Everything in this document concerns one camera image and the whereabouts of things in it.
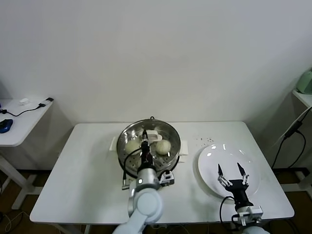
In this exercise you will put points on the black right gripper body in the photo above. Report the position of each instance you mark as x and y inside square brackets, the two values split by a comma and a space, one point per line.
[237, 187]

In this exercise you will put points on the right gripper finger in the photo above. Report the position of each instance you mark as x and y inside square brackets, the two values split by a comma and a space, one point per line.
[223, 179]
[245, 178]

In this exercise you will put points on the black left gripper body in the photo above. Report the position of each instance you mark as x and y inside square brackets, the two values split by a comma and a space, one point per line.
[147, 156]

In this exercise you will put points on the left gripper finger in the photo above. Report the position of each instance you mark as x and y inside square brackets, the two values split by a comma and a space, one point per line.
[147, 137]
[144, 137]

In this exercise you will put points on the round glass pot lid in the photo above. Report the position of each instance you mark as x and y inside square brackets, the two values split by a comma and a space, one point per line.
[154, 136]

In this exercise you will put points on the white steamed baozi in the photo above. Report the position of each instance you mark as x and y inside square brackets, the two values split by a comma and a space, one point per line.
[162, 147]
[131, 147]

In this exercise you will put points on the stainless steel steamer basket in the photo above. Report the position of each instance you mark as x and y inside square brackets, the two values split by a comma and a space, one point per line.
[184, 147]

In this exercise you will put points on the white round plate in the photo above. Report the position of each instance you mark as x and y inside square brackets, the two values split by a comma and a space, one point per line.
[209, 158]

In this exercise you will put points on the white shelf table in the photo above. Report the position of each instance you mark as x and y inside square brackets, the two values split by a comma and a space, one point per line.
[304, 97]

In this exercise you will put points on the pale green appliance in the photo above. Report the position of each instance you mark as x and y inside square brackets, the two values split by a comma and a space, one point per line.
[306, 83]

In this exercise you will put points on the white side table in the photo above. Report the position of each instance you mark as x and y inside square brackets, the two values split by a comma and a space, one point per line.
[26, 122]

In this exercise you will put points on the small white object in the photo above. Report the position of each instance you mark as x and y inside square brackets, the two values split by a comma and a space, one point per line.
[24, 101]

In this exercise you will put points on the blue computer mouse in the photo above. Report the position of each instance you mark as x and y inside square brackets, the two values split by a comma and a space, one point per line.
[5, 125]

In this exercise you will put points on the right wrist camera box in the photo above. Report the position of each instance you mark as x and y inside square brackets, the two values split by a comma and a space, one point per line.
[253, 212]

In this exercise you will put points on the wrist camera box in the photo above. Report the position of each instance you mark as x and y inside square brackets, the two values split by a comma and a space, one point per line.
[168, 180]
[253, 212]

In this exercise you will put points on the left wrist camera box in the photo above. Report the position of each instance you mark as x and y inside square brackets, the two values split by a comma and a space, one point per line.
[168, 180]

